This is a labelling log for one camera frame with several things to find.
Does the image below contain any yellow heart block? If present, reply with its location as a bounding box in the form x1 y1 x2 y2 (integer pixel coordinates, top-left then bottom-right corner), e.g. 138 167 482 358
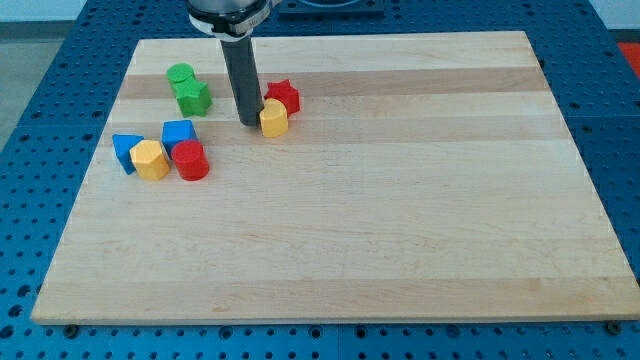
259 98 289 138

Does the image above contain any red star block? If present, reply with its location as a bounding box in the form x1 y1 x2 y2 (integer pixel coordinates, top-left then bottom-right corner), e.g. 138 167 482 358
264 79 301 115

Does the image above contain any light wooden board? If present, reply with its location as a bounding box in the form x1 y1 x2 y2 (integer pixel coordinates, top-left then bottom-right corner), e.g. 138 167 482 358
31 31 639 325

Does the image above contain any red cylinder block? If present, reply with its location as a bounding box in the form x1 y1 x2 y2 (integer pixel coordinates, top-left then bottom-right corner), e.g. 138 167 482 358
171 139 210 181

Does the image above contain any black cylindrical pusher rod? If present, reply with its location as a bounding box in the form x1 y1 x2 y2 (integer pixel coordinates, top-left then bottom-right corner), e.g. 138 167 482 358
221 35 263 127

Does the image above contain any green star block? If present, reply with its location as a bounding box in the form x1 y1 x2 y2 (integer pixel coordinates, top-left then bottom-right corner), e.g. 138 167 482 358
173 79 212 117

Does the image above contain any blue cube block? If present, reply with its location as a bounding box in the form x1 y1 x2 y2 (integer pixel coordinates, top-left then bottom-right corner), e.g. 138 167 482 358
161 119 198 158

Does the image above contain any yellow hexagon block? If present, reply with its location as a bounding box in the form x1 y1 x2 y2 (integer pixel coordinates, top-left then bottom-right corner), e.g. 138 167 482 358
129 140 170 181

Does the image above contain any green cylinder block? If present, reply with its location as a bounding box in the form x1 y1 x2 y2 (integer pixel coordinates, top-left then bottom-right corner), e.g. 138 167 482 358
166 63 195 93

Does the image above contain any blue triangle block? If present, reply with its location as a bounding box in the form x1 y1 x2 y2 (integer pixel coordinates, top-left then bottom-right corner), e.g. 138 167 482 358
112 134 144 175

